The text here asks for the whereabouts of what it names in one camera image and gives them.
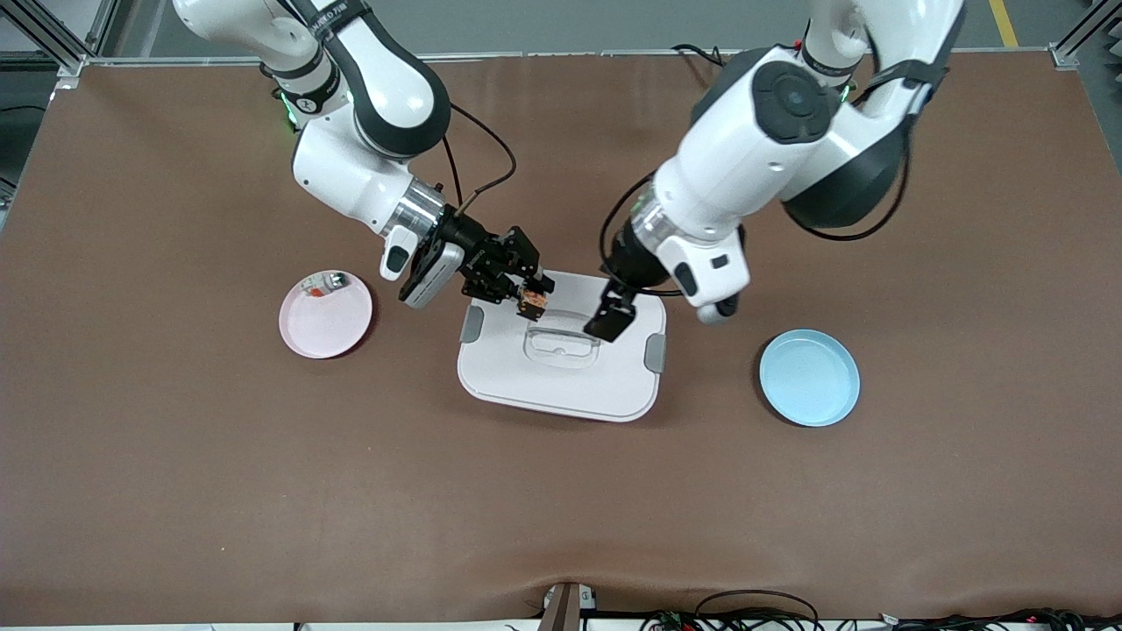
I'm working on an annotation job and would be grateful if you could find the clear lid handle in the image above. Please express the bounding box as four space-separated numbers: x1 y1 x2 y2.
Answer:
522 310 604 369

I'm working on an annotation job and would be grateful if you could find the black cable bundle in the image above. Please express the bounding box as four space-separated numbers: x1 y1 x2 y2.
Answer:
881 606 1122 631

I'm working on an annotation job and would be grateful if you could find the pink round plate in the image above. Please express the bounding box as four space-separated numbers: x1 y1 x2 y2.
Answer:
279 269 374 360

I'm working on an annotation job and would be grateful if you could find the light blue round plate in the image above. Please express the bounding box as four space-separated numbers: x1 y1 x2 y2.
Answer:
759 329 862 429

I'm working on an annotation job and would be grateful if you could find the aluminium frame post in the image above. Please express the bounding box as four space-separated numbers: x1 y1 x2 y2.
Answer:
0 0 120 82
1048 0 1122 71

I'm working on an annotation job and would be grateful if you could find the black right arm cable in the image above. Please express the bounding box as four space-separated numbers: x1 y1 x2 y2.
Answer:
443 103 519 216

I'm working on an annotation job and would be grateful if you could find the black left base cable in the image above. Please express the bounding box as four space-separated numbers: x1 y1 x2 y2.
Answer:
672 42 730 73

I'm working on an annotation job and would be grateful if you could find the small white orange switch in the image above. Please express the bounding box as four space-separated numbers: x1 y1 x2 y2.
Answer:
298 272 352 301

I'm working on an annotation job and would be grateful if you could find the white lidded storage box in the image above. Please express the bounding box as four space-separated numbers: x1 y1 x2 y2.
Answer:
457 268 668 424

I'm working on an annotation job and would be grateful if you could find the black looped cable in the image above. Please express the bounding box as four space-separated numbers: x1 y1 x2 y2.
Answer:
694 589 821 631

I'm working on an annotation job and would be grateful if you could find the metal bracket at table edge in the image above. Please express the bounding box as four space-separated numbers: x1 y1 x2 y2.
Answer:
537 581 599 631

